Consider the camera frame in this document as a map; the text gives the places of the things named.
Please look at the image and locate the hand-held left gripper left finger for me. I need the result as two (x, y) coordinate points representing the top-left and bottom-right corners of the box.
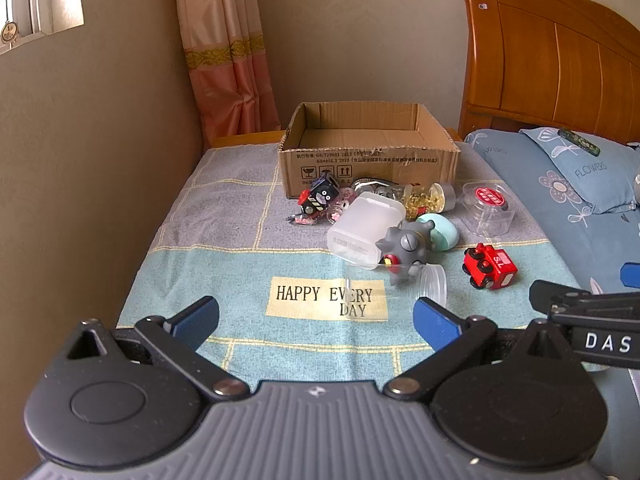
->
(65, 296), (251, 403)

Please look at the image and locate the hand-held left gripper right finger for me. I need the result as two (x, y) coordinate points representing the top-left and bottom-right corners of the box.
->
(382, 296), (581, 403)

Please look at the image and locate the clear plastic cup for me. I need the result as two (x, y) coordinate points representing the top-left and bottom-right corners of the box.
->
(345, 264), (447, 311)

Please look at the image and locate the red toy car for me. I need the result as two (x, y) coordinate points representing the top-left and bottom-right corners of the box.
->
(462, 243), (519, 292)

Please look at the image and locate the grey spiky toy figure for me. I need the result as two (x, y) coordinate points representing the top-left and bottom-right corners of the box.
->
(375, 220), (436, 288)

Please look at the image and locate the white translucent plastic box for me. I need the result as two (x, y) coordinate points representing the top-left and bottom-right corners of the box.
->
(326, 191), (407, 271)

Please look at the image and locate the clear container with red label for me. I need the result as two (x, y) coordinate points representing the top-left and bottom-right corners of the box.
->
(461, 181), (517, 238)

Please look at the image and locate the black cube toy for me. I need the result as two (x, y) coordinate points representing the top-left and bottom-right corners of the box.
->
(297, 172), (342, 217)

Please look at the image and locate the cardboard box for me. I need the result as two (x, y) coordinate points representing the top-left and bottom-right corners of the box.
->
(277, 101), (461, 201)

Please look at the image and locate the checked towel with text patch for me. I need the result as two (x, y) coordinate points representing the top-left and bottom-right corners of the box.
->
(116, 141), (591, 396)

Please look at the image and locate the mint green egg toy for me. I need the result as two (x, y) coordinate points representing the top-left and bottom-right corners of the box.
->
(416, 213), (458, 252)

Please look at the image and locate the blue flower pillow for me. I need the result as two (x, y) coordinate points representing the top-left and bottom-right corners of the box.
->
(520, 126), (640, 216)

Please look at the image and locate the bottle of yellow capsules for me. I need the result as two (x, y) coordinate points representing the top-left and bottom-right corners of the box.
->
(402, 182), (458, 220)

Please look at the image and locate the green patterned strip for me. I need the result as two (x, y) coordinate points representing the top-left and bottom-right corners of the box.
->
(557, 128), (601, 156)

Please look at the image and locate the pink clear bead trinket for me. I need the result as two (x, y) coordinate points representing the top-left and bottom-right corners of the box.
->
(326, 186), (357, 224)

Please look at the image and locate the shiny silver metal object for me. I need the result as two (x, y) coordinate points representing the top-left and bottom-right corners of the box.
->
(350, 177), (402, 199)

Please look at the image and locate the wooden headboard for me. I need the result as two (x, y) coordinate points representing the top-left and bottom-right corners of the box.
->
(456, 0), (640, 143)

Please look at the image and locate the pink patterned curtain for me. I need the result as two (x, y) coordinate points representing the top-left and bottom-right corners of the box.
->
(170, 0), (282, 150)

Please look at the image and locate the window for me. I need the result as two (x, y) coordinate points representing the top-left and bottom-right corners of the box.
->
(0, 0), (85, 56)

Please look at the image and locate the wooden bed frame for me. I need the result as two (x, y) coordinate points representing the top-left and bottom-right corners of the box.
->
(212, 127), (463, 151)

